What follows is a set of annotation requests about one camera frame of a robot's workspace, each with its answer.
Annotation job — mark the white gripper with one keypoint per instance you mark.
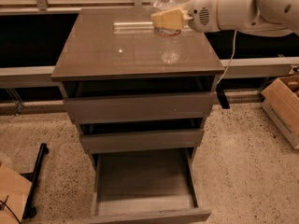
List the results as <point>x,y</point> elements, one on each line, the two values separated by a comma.
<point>202,13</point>

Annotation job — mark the clear plastic water bottle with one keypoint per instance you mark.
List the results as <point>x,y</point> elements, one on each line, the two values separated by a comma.
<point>169,43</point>

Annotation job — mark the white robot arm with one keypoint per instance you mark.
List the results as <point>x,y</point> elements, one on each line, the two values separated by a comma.
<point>254,17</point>

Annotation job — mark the top drawer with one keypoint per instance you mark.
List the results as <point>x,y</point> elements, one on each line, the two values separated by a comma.
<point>140,107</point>

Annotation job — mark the brown drawer cabinet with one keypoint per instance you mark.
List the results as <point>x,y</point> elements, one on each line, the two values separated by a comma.
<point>115,52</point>

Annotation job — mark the middle drawer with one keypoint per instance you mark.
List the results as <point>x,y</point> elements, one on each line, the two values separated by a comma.
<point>122,142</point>

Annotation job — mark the open bottom drawer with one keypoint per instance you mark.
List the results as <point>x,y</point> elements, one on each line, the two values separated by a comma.
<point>146,187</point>

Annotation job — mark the cardboard box right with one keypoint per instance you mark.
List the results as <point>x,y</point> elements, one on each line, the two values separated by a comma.
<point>281,104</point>

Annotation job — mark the cardboard box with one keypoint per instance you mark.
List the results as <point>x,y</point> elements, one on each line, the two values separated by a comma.
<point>281,104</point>
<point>14,189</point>

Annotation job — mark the cardboard box left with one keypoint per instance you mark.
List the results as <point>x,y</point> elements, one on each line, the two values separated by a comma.
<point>14,189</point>

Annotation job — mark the black metal stand leg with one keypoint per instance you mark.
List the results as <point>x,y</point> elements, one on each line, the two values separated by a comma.
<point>30,210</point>

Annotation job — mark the metal window rail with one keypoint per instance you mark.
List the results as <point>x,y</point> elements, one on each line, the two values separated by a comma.
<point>39,76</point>

